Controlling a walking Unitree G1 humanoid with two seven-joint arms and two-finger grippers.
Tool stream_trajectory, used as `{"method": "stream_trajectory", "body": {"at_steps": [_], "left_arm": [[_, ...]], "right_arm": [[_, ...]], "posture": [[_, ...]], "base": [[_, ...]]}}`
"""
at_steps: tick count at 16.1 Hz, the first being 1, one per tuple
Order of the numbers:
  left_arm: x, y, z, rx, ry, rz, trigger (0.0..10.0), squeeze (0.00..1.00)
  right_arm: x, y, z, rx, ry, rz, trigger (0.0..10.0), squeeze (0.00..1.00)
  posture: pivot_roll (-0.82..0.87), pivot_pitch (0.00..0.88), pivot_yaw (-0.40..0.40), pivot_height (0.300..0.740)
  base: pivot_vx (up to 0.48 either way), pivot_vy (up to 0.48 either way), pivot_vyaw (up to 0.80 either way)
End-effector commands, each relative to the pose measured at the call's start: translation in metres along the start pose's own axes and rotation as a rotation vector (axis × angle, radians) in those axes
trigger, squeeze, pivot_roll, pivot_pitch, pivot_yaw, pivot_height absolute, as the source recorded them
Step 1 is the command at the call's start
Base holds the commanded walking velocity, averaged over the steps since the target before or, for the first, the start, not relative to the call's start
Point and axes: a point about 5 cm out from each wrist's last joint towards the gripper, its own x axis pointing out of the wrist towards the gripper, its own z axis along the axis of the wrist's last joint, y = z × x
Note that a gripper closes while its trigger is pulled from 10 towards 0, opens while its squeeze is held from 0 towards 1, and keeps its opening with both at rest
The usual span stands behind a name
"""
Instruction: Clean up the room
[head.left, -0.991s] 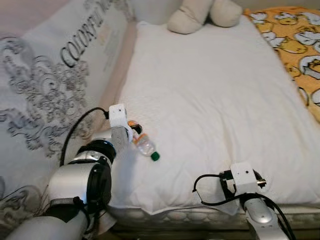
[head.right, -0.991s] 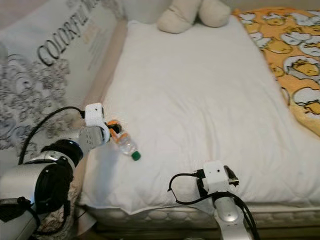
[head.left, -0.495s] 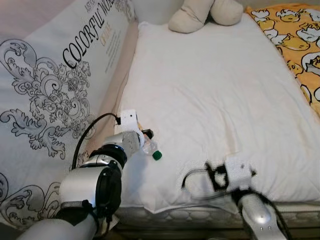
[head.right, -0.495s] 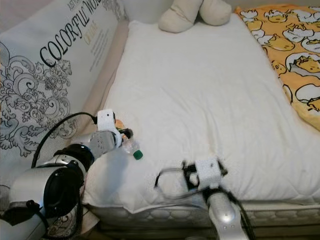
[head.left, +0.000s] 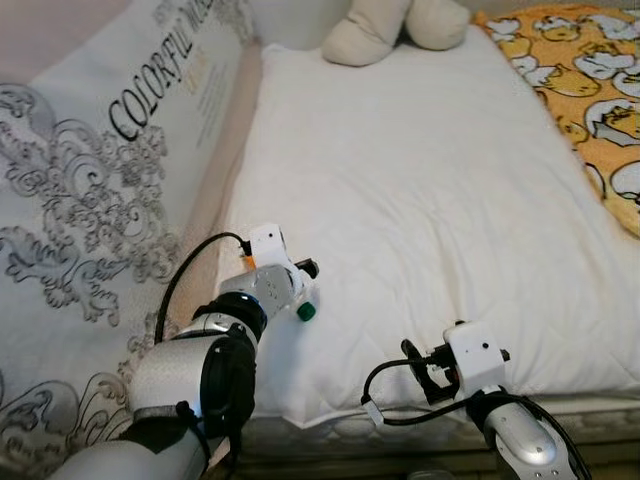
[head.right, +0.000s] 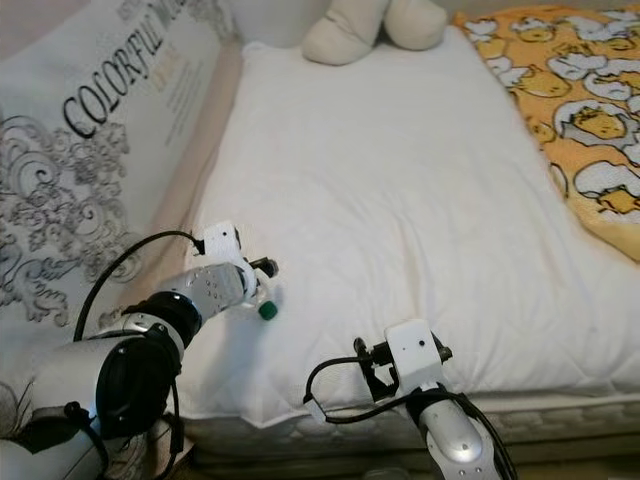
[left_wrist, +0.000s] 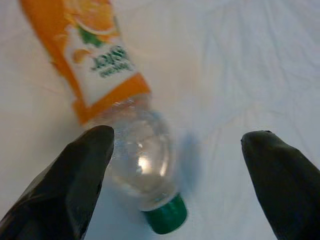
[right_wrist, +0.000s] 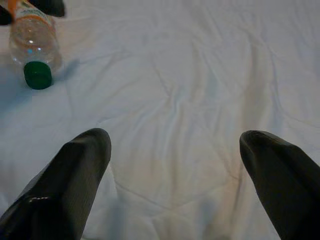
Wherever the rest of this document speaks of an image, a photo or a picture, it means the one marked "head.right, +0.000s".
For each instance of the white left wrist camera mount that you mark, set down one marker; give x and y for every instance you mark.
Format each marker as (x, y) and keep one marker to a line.
(220, 240)

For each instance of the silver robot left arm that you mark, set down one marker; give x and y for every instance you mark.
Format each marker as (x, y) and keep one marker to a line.
(130, 375)

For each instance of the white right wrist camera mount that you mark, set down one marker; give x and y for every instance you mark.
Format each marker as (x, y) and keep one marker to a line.
(412, 350)

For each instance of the small green round cap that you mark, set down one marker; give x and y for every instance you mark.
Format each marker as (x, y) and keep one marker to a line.
(268, 310)

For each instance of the grey-white mattress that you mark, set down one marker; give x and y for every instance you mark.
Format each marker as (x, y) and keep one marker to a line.
(280, 440)

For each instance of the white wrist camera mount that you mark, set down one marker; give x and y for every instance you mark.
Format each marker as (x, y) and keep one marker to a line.
(412, 350)
(220, 240)

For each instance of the grey ornament print pillow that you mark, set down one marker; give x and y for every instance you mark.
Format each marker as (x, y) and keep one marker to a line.
(80, 200)

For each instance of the white quilted mattress pad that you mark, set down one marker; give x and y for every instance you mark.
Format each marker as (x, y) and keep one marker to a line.
(390, 180)

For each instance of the beige plush toy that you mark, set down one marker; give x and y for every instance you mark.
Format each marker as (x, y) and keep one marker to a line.
(345, 35)

